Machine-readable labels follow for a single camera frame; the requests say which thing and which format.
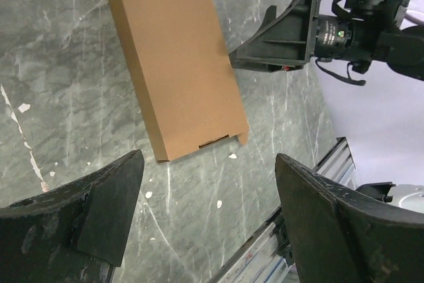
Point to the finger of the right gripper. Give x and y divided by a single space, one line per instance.
273 45

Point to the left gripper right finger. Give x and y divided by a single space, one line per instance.
350 236

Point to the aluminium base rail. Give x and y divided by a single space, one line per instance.
267 256

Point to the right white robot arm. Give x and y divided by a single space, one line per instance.
358 32

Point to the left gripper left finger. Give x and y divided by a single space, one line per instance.
77 232

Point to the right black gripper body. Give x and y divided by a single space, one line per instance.
306 13

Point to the brown cardboard box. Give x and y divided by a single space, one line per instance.
182 76

